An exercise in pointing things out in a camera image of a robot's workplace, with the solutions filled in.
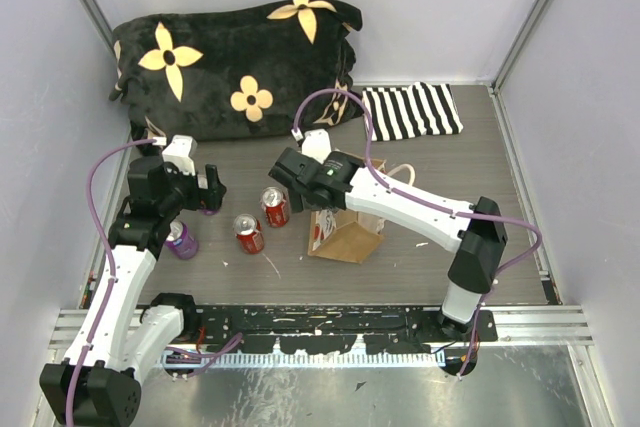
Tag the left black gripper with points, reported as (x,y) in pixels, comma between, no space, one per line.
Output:
(210,198)

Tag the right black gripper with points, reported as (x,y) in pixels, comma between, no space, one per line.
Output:
(297,202)

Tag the red cola can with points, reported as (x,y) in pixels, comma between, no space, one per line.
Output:
(275,206)
(248,232)

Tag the brown canvas bag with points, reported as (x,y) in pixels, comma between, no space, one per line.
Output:
(344,235)

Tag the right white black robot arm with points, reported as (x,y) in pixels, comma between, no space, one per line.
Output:
(474,233)

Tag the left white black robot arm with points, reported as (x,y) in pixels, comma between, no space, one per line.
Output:
(99,380)

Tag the near purple soda can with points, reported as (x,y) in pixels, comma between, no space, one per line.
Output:
(180,241)

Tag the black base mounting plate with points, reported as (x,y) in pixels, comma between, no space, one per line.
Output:
(320,329)

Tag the black white striped cloth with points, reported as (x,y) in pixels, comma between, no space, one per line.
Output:
(407,112)

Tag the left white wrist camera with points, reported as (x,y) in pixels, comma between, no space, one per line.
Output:
(179,152)

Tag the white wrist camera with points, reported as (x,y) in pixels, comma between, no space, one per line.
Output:
(179,152)
(317,145)

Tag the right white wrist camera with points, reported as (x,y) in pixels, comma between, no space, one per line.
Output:
(317,145)

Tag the white slotted cable duct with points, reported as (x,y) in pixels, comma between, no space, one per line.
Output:
(354,359)

